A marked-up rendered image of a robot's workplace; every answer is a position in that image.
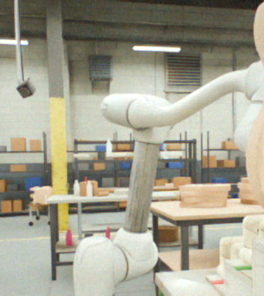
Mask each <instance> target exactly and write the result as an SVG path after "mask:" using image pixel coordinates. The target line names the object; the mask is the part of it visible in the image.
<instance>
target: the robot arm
mask: <svg viewBox="0 0 264 296"><path fill-rule="evenodd" d="M232 92H242V93H244V94H245V97H246V99H247V100H250V101H251V102H250V104H249V108H248V110H247V112H246V114H245V115H244V116H243V118H242V120H241V121H240V123H239V125H237V127H236V129H235V132H234V135H233V140H234V144H235V146H237V147H238V149H239V150H241V151H242V152H245V153H246V150H247V145H248V140H249V134H250V132H251V129H252V126H253V123H254V122H255V120H256V117H257V116H258V114H259V112H260V110H261V108H262V104H263V101H264V68H263V65H262V61H260V62H257V63H253V64H251V66H250V67H249V68H248V69H247V70H242V71H238V72H231V73H229V74H226V75H224V76H221V77H219V78H217V79H216V80H214V81H212V82H210V83H209V84H207V85H206V86H203V87H202V88H201V89H198V90H196V91H194V92H193V93H191V94H189V95H188V96H186V97H185V98H183V99H180V100H179V101H177V102H176V103H173V104H170V102H169V101H167V100H166V99H163V98H161V97H158V96H152V95H148V94H137V93H126V94H117V93H115V94H112V95H110V96H108V97H106V98H105V99H104V100H103V101H102V103H101V106H100V109H101V112H102V114H103V116H104V117H105V118H106V119H107V120H108V121H109V122H111V123H115V124H118V125H121V126H125V127H128V128H131V129H132V130H133V135H134V139H135V140H136V143H135V148H134V158H133V164H132V170H131V176H130V186H129V192H128V198H127V207H126V213H125V219H124V225H123V226H122V227H121V228H120V229H119V230H118V231H117V234H116V237H115V240H114V242H112V241H111V240H109V239H108V238H106V237H103V236H92V237H88V238H85V239H84V240H83V241H82V242H81V243H80V244H79V246H78V248H77V250H76V255H75V258H74V266H73V279H74V288H75V296H117V295H115V294H114V286H116V285H118V284H119V283H120V282H123V281H129V280H133V279H135V278H138V277H141V276H142V275H144V274H146V273H147V272H148V271H150V270H151V269H152V268H153V267H154V265H155V264H156V263H157V259H158V251H157V247H156V245H155V243H154V242H153V240H152V235H151V233H150V231H149V230H148V229H147V225H148V221H149V215H150V209H151V200H152V196H153V190H154V181H155V176H156V170H157V161H158V155H159V150H160V145H161V144H162V143H163V142H164V141H165V139H166V137H167V135H168V131H169V130H171V129H172V128H173V127H174V125H175V123H179V122H182V121H183V120H185V119H187V118H188V117H190V116H192V115H194V114H196V113H197V112H198V111H199V110H201V109H203V108H205V107H206V106H208V105H209V104H211V103H213V102H214V101H215V100H217V99H219V98H221V97H223V96H224V95H226V94H228V93H232Z"/></svg>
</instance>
